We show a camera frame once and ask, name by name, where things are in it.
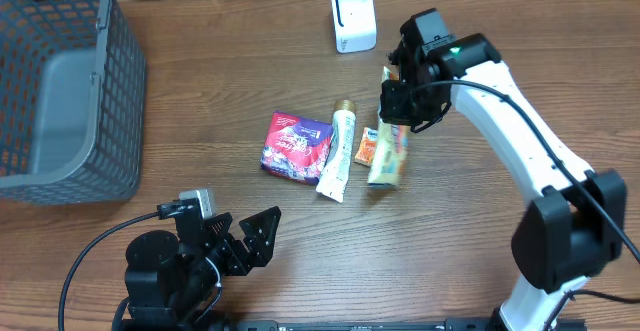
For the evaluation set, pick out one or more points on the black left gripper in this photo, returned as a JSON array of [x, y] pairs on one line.
[[261, 249]]

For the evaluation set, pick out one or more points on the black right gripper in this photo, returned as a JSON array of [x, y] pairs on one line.
[[392, 112]]

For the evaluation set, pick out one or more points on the orange blue snack bag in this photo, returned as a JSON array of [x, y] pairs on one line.
[[391, 152]]

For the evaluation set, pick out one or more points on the small orange snack packet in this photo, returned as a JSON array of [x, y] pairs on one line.
[[366, 150]]

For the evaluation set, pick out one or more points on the red purple pad pack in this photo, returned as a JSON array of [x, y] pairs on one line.
[[296, 148]]

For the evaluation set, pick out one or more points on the white conditioner tube gold cap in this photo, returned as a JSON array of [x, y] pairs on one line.
[[335, 174]]

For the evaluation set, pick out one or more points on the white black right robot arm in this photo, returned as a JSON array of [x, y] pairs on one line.
[[573, 225]]

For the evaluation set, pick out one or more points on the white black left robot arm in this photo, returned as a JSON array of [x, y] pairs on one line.
[[174, 280]]

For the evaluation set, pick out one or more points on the white barcode scanner stand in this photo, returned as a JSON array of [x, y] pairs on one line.
[[355, 25]]

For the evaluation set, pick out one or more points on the grey plastic mesh basket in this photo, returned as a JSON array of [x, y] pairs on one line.
[[73, 87]]

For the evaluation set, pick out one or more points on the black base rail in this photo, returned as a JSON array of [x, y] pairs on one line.
[[400, 325]]

